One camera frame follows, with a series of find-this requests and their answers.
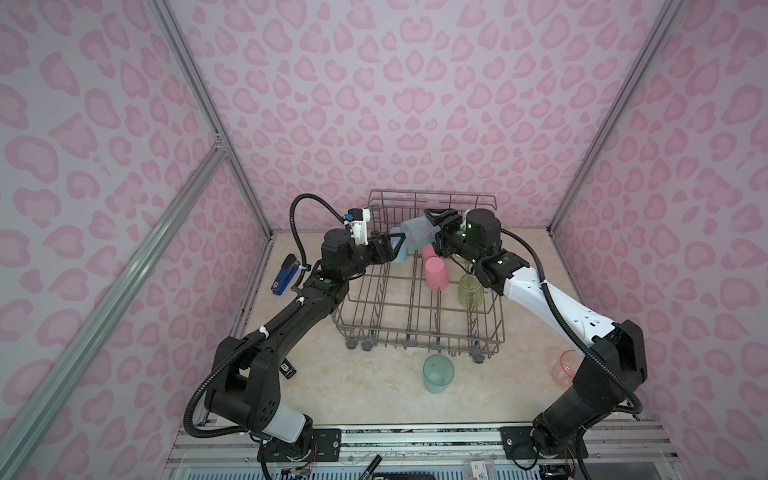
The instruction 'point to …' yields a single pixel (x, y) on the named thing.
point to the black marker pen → (371, 468)
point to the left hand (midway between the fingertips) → (398, 232)
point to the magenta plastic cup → (437, 277)
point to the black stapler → (287, 369)
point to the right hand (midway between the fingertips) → (424, 215)
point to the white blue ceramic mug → (403, 253)
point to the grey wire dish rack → (423, 299)
